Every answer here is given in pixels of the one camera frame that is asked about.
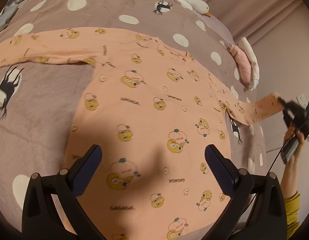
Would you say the peach duck print shirt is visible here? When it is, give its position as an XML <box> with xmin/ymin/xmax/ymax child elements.
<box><xmin>0</xmin><ymin>28</ymin><xmax>282</xmax><ymax>239</ymax></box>

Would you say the yellow right sleeve forearm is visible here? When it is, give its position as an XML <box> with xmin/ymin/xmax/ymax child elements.
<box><xmin>280</xmin><ymin>154</ymin><xmax>301</xmax><ymax>239</ymax></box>

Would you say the right hand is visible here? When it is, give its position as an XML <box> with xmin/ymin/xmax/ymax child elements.
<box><xmin>281</xmin><ymin>126</ymin><xmax>299</xmax><ymax>165</ymax></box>

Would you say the folded white garment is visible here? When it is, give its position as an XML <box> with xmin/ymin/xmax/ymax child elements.
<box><xmin>238</xmin><ymin>37</ymin><xmax>260</xmax><ymax>90</ymax></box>

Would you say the folded pink garment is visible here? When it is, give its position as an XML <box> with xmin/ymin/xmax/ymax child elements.
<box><xmin>229</xmin><ymin>44</ymin><xmax>251</xmax><ymax>86</ymax></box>

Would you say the mauve polka dot blanket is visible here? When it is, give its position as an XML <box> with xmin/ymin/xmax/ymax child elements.
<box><xmin>0</xmin><ymin>0</ymin><xmax>275</xmax><ymax>239</ymax></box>

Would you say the black cable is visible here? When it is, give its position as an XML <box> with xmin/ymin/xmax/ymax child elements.
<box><xmin>231</xmin><ymin>119</ymin><xmax>309</xmax><ymax>235</ymax></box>

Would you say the white wall socket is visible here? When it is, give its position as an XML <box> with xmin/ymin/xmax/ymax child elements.
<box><xmin>296</xmin><ymin>93</ymin><xmax>308</xmax><ymax>109</ymax></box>

